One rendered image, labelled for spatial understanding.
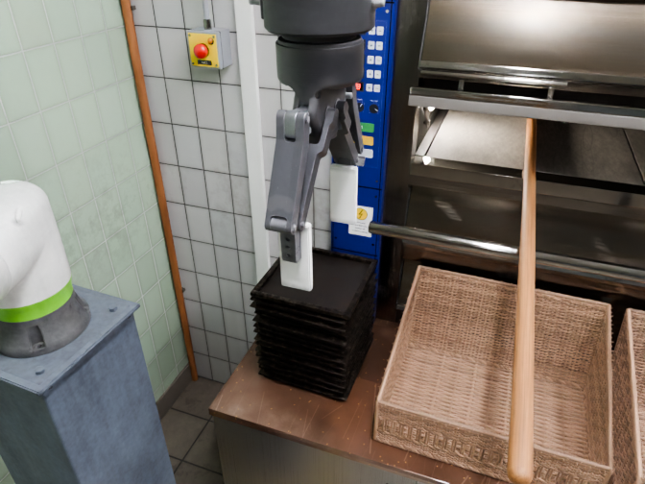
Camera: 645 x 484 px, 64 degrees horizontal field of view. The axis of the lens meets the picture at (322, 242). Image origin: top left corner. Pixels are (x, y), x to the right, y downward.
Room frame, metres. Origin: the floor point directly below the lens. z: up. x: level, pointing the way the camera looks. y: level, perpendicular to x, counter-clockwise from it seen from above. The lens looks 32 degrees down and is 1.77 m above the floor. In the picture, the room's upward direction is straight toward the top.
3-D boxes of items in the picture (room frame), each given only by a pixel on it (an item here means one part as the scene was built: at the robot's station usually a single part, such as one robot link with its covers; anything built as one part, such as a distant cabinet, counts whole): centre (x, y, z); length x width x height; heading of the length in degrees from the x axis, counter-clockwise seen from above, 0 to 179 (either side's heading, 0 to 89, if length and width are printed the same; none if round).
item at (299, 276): (0.39, 0.02, 1.51); 0.03 x 0.01 x 0.07; 69
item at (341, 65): (0.46, 0.00, 1.64); 0.08 x 0.07 x 0.09; 159
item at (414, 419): (1.02, -0.47, 0.72); 0.56 x 0.49 x 0.28; 69
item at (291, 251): (0.37, 0.03, 1.54); 0.03 x 0.01 x 0.05; 159
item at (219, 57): (1.54, 0.32, 1.46); 0.10 x 0.07 x 0.10; 70
